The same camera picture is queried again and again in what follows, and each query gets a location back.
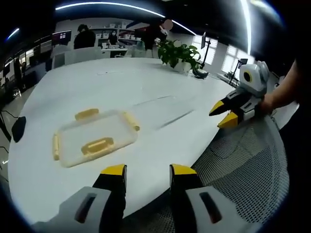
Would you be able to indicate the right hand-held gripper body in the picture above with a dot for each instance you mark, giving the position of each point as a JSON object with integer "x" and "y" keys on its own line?
{"x": 255, "y": 80}

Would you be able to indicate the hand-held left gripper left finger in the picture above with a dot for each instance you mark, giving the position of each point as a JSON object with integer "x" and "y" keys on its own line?
{"x": 102, "y": 194}

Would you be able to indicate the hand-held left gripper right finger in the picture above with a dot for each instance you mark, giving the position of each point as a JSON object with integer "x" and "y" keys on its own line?
{"x": 187, "y": 194}

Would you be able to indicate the clear container lid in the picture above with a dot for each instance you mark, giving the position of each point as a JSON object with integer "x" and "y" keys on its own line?
{"x": 97, "y": 132}

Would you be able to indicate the person's right hand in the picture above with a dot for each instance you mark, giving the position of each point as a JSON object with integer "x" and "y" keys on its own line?
{"x": 268, "y": 103}

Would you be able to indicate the grey mesh office chair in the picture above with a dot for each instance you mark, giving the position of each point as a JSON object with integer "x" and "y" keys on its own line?
{"x": 243, "y": 170}

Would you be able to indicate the black monitor on stand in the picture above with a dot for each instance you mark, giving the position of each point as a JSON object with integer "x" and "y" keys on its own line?
{"x": 203, "y": 41}

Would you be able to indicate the green potted plant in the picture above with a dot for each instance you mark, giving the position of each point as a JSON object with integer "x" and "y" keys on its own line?
{"x": 175, "y": 52}

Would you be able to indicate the black oval object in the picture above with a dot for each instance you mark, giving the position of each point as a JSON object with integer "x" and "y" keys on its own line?
{"x": 19, "y": 128}

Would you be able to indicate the black tripod with camera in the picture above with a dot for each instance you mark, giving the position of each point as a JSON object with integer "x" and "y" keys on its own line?
{"x": 239, "y": 70}

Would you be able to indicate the dark wall monitor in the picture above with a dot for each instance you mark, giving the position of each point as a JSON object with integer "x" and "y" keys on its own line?
{"x": 62, "y": 37}

